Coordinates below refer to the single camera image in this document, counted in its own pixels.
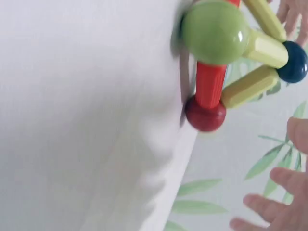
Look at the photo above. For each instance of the person's left hand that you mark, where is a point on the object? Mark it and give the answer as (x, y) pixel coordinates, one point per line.
(293, 14)

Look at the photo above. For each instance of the person's right hand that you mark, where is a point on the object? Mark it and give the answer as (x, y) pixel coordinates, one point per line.
(296, 207)

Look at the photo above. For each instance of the person's left fingers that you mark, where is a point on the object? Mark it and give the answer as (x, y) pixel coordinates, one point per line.
(292, 21)

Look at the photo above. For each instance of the yellow-green toy rod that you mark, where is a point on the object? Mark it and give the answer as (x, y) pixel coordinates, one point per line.
(267, 51)
(250, 87)
(264, 16)

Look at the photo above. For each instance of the dark blue toy ball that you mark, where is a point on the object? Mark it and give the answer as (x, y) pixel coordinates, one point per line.
(294, 62)

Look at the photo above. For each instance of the red toy rod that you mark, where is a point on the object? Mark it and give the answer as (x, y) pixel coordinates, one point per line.
(210, 83)
(234, 2)

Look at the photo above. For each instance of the green toy ball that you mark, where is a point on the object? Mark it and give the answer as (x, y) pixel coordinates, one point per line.
(213, 33)

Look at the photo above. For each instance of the red toy ball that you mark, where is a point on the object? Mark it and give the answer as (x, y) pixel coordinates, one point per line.
(204, 116)

